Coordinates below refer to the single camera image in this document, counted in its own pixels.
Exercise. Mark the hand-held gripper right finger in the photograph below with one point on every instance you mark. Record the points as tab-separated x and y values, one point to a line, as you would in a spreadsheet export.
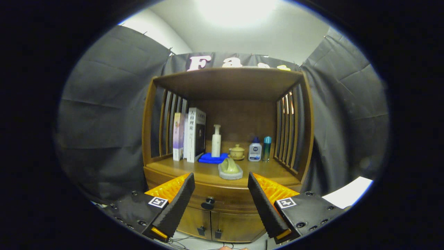
264	208

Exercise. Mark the white bottle with blue cap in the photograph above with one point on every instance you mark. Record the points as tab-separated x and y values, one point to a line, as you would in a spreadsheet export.
255	152

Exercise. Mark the teal bottle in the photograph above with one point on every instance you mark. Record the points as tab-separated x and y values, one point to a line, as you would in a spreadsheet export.
266	149

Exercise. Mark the white pump bottle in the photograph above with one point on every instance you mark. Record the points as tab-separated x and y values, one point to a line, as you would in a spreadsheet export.
216	144

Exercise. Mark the purple book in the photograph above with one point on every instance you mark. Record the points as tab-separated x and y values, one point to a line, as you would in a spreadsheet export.
178	139

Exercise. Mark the brown wooden cabinet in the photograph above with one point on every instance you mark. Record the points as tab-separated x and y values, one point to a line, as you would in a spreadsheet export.
239	121

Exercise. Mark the yellow lidded teacup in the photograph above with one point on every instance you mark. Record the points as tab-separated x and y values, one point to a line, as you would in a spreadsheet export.
237	152

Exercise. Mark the folded blue cloth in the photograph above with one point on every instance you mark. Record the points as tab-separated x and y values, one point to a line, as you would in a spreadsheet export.
210	159

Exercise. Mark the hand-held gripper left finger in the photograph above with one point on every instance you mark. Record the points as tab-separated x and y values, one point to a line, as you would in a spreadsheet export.
178	206

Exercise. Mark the green holder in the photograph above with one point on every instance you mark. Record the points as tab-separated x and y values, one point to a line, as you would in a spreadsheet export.
229	168

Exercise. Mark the brown wooden drawer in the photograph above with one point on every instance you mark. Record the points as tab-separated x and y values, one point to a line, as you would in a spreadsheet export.
225	201

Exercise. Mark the wooden countertop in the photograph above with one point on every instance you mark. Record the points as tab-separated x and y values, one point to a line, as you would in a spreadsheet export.
208	173

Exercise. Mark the thick white book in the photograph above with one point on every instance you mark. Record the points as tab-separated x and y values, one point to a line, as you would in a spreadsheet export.
190	139

